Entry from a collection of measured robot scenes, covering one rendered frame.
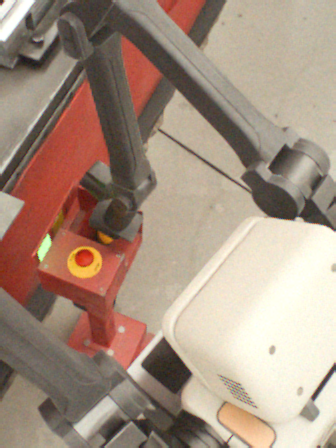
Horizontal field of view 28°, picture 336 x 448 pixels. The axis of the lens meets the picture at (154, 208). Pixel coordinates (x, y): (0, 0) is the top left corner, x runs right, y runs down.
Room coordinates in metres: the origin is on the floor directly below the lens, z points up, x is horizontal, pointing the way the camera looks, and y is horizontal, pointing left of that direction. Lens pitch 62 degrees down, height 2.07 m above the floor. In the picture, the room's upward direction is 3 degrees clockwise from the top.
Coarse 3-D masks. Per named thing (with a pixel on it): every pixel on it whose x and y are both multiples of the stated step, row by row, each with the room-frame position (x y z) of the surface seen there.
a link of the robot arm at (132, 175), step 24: (72, 24) 0.67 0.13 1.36; (72, 48) 0.67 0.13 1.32; (96, 48) 0.67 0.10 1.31; (120, 48) 0.70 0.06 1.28; (96, 72) 0.67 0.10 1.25; (120, 72) 0.68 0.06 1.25; (96, 96) 0.67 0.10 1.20; (120, 96) 0.66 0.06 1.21; (120, 120) 0.65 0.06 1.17; (120, 144) 0.64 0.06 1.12; (120, 168) 0.62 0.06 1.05; (144, 168) 0.64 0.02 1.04; (120, 192) 0.61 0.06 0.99; (144, 192) 0.61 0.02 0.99
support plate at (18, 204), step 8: (0, 192) 0.60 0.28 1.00; (0, 200) 0.58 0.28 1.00; (8, 200) 0.58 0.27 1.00; (16, 200) 0.58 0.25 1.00; (0, 208) 0.56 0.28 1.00; (8, 208) 0.56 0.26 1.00; (16, 208) 0.56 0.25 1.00; (0, 216) 0.55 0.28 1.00; (8, 216) 0.55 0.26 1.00; (16, 216) 0.55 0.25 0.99; (0, 224) 0.53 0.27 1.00; (8, 224) 0.53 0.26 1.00; (0, 232) 0.51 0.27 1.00; (0, 240) 0.50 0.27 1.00
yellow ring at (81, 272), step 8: (80, 248) 0.59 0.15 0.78; (88, 248) 0.59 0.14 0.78; (72, 256) 0.57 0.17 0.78; (96, 256) 0.57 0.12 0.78; (72, 264) 0.55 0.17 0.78; (96, 264) 0.56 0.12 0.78; (72, 272) 0.53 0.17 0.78; (80, 272) 0.54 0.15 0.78; (88, 272) 0.54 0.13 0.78; (96, 272) 0.54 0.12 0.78
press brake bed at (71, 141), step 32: (160, 0) 1.45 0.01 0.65; (192, 0) 1.71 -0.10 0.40; (224, 0) 2.10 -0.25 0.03; (192, 32) 1.90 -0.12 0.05; (128, 64) 1.26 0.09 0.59; (64, 96) 0.96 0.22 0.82; (160, 96) 1.57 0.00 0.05; (64, 128) 0.94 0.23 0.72; (96, 128) 1.07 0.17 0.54; (32, 160) 0.81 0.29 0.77; (64, 160) 0.92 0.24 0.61; (96, 160) 1.06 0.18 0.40; (32, 192) 0.78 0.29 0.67; (64, 192) 0.89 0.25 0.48; (32, 224) 0.75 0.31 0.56; (64, 224) 0.87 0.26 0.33; (0, 256) 0.63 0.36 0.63; (32, 288) 0.70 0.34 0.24; (0, 384) 0.47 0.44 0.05
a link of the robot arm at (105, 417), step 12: (108, 396) 0.18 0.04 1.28; (96, 408) 0.16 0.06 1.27; (108, 408) 0.16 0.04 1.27; (120, 408) 0.16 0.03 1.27; (84, 420) 0.15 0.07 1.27; (96, 420) 0.15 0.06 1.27; (108, 420) 0.15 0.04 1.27; (120, 420) 0.15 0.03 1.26; (132, 420) 0.15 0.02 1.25; (84, 432) 0.14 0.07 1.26; (96, 432) 0.14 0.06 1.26; (108, 432) 0.14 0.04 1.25; (120, 432) 0.14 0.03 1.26; (132, 432) 0.14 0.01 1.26; (96, 444) 0.13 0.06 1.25; (108, 444) 0.13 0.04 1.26; (120, 444) 0.13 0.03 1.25; (132, 444) 0.13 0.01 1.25
